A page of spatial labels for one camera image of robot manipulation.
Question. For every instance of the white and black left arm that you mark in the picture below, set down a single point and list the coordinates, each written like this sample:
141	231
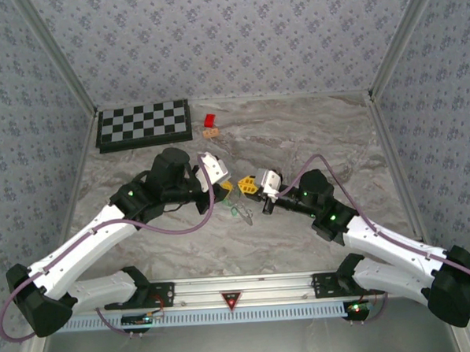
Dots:
85	251

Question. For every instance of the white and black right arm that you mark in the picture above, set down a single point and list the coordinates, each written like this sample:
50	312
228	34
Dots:
392	246

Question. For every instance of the orange toy block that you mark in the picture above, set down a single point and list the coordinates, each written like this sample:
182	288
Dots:
211	133

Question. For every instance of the black and grey chessboard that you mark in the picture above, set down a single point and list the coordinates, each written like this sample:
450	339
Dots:
141	123

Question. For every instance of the red toy block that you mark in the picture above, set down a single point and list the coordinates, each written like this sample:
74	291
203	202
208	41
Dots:
209	120

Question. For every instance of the red triangle warning label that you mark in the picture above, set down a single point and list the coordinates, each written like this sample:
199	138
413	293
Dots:
230	299

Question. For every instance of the right circuit board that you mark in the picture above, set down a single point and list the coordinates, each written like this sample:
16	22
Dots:
356	308

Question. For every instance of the circuit board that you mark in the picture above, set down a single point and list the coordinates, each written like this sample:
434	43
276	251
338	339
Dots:
356	308
136	320

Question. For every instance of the left circuit board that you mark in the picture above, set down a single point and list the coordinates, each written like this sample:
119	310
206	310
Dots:
136	320

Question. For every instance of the grey metal front shelf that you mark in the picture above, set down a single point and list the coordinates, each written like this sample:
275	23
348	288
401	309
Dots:
244	345

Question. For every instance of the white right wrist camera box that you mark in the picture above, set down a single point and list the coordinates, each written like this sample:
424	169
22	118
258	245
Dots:
268	180

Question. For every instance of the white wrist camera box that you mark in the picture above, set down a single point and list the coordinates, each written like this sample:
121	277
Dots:
268	180
215	167

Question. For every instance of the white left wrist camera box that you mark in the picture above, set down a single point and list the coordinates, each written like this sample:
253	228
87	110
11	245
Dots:
215	167

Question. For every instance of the aluminium right table edge rail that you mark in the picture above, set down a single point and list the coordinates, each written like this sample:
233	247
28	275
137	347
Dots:
390	156

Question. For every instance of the aluminium table edge rail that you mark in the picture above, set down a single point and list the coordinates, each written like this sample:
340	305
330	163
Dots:
390	156
79	172

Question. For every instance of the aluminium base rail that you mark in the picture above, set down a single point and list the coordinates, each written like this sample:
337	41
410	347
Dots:
240	284

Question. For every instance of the aluminium left table edge rail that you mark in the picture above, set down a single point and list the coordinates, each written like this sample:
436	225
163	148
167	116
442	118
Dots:
79	172

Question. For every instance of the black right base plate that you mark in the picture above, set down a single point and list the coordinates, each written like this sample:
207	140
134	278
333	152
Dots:
323	285

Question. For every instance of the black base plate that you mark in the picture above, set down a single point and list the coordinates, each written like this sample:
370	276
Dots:
323	285
164	294

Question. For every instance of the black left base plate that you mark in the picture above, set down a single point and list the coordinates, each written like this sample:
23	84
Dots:
164	294

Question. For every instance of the aluminium left corner post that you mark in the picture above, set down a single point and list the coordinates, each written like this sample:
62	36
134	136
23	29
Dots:
58	55

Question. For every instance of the aluminium corner post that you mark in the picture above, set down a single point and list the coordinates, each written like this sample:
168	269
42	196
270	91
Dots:
399	37
58	55

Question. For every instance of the aluminium right corner post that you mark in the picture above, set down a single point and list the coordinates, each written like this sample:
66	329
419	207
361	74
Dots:
399	37

